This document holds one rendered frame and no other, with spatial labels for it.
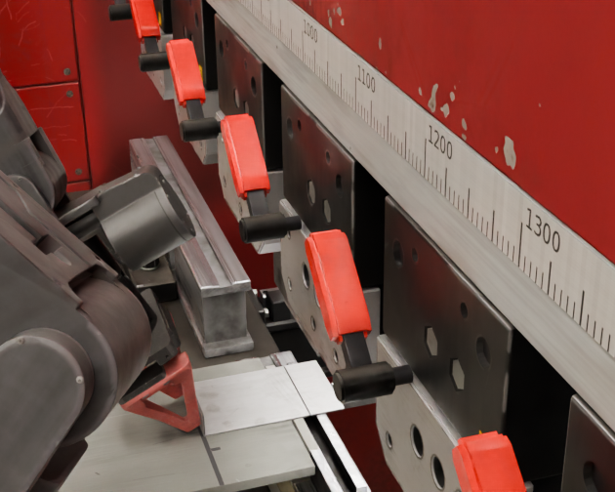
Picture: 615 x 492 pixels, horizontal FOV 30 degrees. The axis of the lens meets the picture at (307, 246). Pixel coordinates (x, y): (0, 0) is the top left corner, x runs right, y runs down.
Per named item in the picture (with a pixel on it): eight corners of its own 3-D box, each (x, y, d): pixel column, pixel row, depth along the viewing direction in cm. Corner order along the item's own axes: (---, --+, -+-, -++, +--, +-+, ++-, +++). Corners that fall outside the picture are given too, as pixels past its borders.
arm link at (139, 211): (5, 169, 94) (-18, 189, 86) (123, 101, 93) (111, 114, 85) (83, 288, 97) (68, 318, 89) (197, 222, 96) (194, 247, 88)
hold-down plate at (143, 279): (102, 214, 170) (101, 195, 169) (138, 209, 172) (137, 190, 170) (137, 307, 144) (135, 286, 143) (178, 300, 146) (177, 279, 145)
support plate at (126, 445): (-19, 415, 103) (-20, 406, 103) (259, 365, 110) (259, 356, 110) (-6, 543, 88) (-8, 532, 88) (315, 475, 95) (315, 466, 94)
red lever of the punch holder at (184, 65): (161, 36, 96) (184, 136, 92) (208, 31, 97) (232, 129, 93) (160, 48, 97) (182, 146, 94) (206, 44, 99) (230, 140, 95)
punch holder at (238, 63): (219, 192, 102) (210, 12, 95) (308, 180, 104) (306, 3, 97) (264, 265, 89) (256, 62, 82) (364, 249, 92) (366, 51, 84)
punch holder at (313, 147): (281, 293, 85) (275, 83, 78) (387, 276, 87) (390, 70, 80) (347, 400, 72) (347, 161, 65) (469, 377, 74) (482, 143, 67)
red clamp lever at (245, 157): (216, 111, 79) (246, 237, 75) (271, 104, 80) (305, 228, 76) (213, 125, 80) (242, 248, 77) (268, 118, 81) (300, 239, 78)
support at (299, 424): (266, 392, 110) (266, 366, 108) (274, 390, 110) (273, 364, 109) (309, 478, 98) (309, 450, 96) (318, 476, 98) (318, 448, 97)
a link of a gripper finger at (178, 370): (215, 377, 103) (161, 305, 98) (232, 421, 97) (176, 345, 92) (151, 418, 103) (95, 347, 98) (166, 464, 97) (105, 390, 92)
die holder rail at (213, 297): (134, 196, 176) (128, 139, 172) (171, 190, 177) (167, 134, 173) (205, 358, 133) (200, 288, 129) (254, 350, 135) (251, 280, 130)
